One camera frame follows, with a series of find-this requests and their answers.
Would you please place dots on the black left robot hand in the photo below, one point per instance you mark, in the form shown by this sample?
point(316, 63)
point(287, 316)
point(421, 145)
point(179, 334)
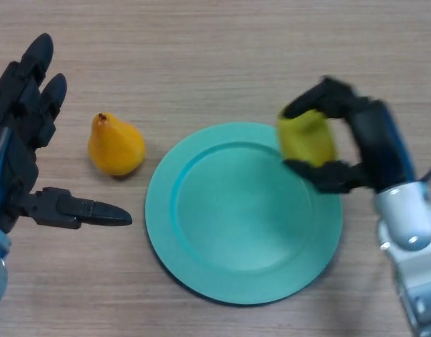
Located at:
point(13, 158)

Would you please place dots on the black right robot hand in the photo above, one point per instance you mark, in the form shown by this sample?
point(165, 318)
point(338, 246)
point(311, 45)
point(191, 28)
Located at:
point(380, 140)

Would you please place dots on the yellow starfruit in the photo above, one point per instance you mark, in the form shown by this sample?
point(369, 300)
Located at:
point(306, 140)

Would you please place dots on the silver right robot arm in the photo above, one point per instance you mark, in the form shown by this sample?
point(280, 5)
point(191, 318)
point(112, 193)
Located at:
point(412, 245)

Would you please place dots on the green round plate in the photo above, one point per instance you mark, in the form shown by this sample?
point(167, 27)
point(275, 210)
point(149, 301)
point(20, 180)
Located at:
point(241, 217)

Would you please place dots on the orange yellow pear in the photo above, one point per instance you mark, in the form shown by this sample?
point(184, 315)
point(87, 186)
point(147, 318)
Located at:
point(115, 149)

